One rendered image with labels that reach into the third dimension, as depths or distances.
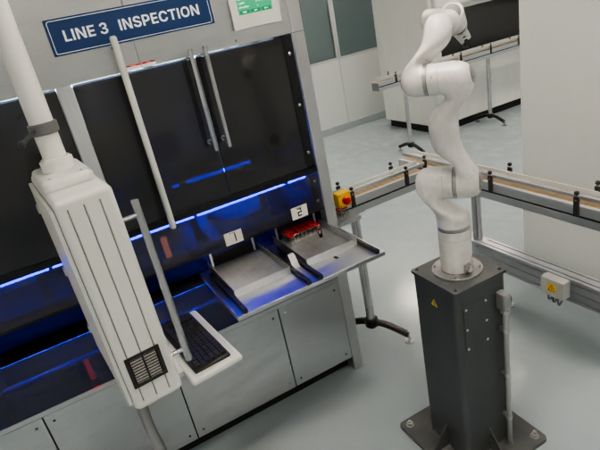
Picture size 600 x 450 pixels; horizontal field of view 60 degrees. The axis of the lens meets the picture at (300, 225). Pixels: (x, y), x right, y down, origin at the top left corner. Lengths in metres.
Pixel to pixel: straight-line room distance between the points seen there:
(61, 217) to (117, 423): 1.26
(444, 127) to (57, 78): 1.34
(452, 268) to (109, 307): 1.22
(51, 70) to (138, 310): 0.90
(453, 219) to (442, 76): 0.52
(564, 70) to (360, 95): 5.30
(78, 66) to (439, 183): 1.35
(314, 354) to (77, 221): 1.61
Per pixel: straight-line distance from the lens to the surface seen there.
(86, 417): 2.53
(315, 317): 2.69
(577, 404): 2.83
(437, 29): 1.77
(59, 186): 1.67
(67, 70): 2.07
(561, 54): 3.08
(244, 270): 2.32
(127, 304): 1.69
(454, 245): 1.99
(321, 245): 2.38
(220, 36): 2.19
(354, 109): 8.06
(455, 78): 1.72
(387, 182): 2.87
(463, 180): 1.87
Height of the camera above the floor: 1.92
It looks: 23 degrees down
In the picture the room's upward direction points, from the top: 12 degrees counter-clockwise
